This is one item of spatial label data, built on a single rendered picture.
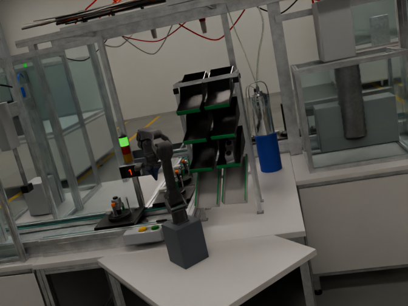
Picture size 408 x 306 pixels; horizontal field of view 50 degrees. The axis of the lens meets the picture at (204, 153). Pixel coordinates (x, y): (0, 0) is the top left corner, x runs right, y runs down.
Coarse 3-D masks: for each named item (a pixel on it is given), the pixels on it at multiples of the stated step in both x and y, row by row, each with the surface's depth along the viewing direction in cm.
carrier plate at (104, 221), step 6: (132, 210) 264; (138, 210) 262; (132, 216) 255; (138, 216) 254; (102, 222) 255; (108, 222) 253; (114, 222) 251; (120, 222) 249; (126, 222) 247; (132, 222) 245; (96, 228) 249; (102, 228) 248; (108, 228) 248
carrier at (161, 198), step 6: (186, 186) 287; (192, 186) 284; (162, 192) 285; (186, 192) 275; (192, 192) 273; (156, 198) 277; (162, 198) 275; (186, 198) 266; (156, 204) 268; (162, 204) 267
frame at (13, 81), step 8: (88, 40) 246; (96, 40) 246; (48, 48) 250; (56, 48) 250; (64, 48) 249; (8, 56) 254; (16, 56) 254; (24, 56) 253; (32, 56) 253; (8, 64) 256; (8, 72) 257; (16, 88) 259; (16, 96) 261; (24, 112) 263; (24, 120) 264; (32, 136) 266; (32, 144) 268; (40, 160) 270; (40, 168) 272; (40, 176) 273; (48, 184) 275; (48, 192) 275; (48, 200) 277; (56, 216) 279
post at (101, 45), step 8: (104, 48) 248; (104, 56) 247; (104, 64) 249; (104, 72) 250; (112, 80) 252; (112, 88) 252; (112, 96) 253; (120, 112) 256; (120, 120) 256; (120, 128) 258; (136, 184) 266; (136, 192) 268
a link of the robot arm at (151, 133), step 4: (144, 128) 219; (148, 128) 218; (140, 132) 217; (144, 132) 214; (148, 132) 208; (152, 132) 202; (156, 132) 203; (160, 132) 203; (140, 136) 219; (144, 136) 216; (148, 136) 210; (152, 136) 201; (156, 136) 203; (160, 136) 204; (164, 136) 203; (152, 140) 200; (164, 140) 205; (168, 140) 202; (152, 144) 199; (152, 148) 201; (172, 148) 201; (156, 152) 197
